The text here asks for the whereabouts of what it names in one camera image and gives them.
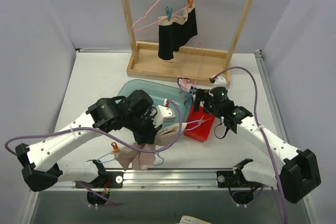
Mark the pink wire hanger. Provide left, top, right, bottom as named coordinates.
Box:
left=131, top=0, right=194, bottom=33
left=162, top=41, right=205, bottom=86

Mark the blue wire hanger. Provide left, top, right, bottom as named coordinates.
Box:
left=98, top=122, right=187, bottom=170

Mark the teal clothespin on black underwear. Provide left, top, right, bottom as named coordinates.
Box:
left=165, top=6, right=173, bottom=21

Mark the pink wire hanger left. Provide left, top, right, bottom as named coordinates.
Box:
left=131, top=0, right=194, bottom=33

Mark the teal plastic basin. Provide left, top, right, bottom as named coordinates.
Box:
left=118, top=79, right=192, bottom=122

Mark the red plastic bin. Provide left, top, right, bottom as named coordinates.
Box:
left=183, top=106, right=215, bottom=143

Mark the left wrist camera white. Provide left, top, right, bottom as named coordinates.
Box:
left=150, top=105, right=176, bottom=127

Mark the orange clothespin on black underwear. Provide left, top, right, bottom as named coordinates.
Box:
left=187, top=0, right=194, bottom=8

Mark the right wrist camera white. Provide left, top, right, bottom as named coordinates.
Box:
left=209, top=76, right=227, bottom=89

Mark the black underwear beige waistband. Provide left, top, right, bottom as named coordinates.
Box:
left=158, top=5, right=198, bottom=60

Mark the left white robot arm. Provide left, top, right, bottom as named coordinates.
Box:
left=15, top=90, right=174, bottom=192

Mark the paper sheet bottom edge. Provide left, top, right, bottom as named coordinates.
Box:
left=178, top=216, right=211, bottom=224

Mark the wooden clothes rack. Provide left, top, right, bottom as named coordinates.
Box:
left=122, top=0, right=253, bottom=85

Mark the pink underwear navy trim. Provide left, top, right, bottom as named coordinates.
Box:
left=177, top=77, right=196, bottom=93

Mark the pink wire hanger middle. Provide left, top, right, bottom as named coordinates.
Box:
left=162, top=41, right=205, bottom=86

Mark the aluminium mounting rail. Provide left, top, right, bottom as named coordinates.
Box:
left=28, top=167, right=312, bottom=192

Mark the beige pink underwear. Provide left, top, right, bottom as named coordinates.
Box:
left=113, top=123, right=190, bottom=171

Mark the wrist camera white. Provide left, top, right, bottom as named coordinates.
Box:
left=150, top=105, right=176, bottom=127
left=209, top=76, right=227, bottom=89

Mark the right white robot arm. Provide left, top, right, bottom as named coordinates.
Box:
left=194, top=87, right=321, bottom=204

